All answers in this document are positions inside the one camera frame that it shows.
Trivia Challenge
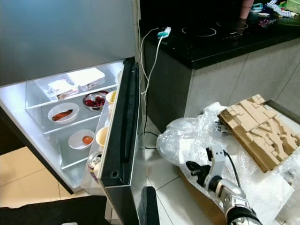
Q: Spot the green basket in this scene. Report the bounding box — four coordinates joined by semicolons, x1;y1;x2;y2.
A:
284;0;300;13

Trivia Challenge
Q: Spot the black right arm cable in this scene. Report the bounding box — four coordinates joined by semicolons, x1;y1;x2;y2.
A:
223;150;243;188

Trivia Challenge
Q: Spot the steel bowl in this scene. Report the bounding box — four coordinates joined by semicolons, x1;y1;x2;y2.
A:
83;90;110;112

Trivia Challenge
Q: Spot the white bottle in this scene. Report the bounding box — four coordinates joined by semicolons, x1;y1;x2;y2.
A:
107;104;116;123

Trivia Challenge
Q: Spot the pink cup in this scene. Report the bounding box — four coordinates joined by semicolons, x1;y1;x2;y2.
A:
239;0;255;19

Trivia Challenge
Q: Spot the white ceramic bowl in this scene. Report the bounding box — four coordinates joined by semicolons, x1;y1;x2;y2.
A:
68;129;95;150
48;102;79;124

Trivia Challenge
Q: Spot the silver fridge compartment door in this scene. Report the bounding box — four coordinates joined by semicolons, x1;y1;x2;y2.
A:
82;57;148;225

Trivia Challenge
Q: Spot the black kitchen counter top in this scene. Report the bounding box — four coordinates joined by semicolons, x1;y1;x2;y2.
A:
141;0;300;71

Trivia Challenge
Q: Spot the white charger cable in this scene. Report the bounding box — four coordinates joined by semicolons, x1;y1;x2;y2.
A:
138;27;169;94

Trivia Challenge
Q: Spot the drink can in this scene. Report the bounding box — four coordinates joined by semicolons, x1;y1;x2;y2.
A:
87;151;105;182

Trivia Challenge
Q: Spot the silver freezer door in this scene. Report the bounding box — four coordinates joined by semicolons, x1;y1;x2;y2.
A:
0;0;137;88

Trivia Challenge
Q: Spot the glass fridge shelf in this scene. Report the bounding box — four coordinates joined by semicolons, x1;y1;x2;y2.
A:
41;108;111;136
59;141;104;169
25;77;118;109

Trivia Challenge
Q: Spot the blue white packet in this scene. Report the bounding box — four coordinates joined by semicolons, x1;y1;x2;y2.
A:
265;0;292;17

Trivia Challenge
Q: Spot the teal white charger plug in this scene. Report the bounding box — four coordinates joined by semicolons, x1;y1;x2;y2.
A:
157;26;172;39

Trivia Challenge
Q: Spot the brown sweet potato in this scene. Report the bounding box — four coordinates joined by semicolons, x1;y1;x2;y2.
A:
52;109;74;122

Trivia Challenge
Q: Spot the white food box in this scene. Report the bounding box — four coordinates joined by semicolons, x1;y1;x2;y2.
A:
67;68;106;92

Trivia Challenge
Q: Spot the yellow paper cup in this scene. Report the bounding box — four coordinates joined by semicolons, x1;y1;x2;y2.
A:
105;90;118;105
96;126;111;150

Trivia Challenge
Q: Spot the clear bubble wrap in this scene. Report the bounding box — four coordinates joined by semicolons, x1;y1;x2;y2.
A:
157;102;300;225

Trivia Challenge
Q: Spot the clear lidded food box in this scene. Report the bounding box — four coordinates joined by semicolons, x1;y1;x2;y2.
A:
47;79;80;101

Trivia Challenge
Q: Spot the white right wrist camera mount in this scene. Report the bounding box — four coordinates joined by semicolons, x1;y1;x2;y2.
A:
205;144;226;179

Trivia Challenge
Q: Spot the silver fridge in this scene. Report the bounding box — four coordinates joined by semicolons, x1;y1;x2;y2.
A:
0;0;148;225

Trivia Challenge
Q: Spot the grey counter cabinet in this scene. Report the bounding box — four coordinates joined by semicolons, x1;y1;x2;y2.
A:
145;35;300;134

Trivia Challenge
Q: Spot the red dried food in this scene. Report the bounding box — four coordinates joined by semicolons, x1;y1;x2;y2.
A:
85;94;107;107

